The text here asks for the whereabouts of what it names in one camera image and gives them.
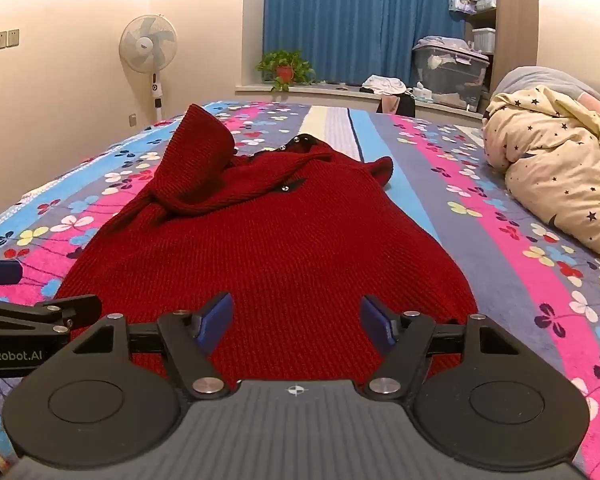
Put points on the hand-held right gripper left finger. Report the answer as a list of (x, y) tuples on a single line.
[(216, 322)]

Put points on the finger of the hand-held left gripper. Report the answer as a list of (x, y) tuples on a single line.
[(0, 272), (40, 310)]

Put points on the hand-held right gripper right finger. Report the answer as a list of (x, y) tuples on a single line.
[(377, 324)]

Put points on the red knitted sweater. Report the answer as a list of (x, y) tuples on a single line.
[(280, 260)]

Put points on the pile of white clothes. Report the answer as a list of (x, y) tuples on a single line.
[(382, 84)]

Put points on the floral striped bed sheet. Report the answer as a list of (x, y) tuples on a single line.
[(480, 240)]

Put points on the black bag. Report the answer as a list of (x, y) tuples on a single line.
[(406, 105)]

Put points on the cream star print quilt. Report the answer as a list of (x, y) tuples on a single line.
[(555, 170)]

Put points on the window sill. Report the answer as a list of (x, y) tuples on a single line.
[(330, 92)]

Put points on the clear storage box grey lid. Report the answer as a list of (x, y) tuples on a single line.
[(450, 77)]

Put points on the potted green plant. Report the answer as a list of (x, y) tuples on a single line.
[(284, 67)]

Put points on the white standing fan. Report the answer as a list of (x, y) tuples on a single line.
[(147, 42)]

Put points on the grey pillow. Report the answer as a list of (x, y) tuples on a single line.
[(540, 77)]

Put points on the white plastic bin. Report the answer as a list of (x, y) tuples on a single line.
[(483, 40)]

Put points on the blue curtain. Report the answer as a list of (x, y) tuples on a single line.
[(355, 20)]

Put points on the wooden shelf unit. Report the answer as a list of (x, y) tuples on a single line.
[(482, 17)]

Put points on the wall power socket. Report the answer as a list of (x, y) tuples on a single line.
[(133, 120)]

